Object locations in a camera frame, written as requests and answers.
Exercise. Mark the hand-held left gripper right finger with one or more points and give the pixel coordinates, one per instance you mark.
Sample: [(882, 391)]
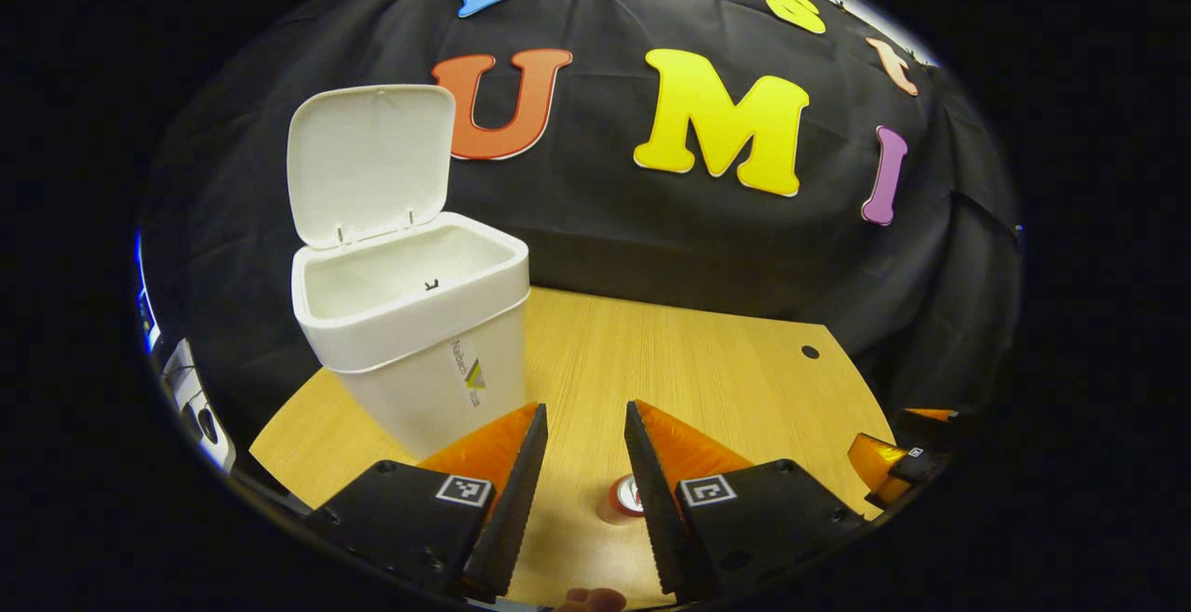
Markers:
[(656, 510)]

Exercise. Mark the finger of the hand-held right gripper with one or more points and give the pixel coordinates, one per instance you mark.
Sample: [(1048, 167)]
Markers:
[(940, 426), (921, 465)]

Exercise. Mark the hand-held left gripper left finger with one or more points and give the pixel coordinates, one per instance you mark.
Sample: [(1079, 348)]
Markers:
[(516, 510)]

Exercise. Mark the white desktop garbage bin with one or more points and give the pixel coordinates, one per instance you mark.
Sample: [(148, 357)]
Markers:
[(409, 333)]

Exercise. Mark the wooden desktop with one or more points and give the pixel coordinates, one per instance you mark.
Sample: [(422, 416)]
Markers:
[(698, 361)]

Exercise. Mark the black backdrop cloth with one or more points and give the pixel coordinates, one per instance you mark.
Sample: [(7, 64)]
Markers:
[(595, 221)]

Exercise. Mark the white device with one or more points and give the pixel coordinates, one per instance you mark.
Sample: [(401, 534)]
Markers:
[(191, 389)]

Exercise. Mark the computer monitor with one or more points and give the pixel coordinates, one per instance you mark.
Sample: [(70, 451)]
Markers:
[(146, 314)]

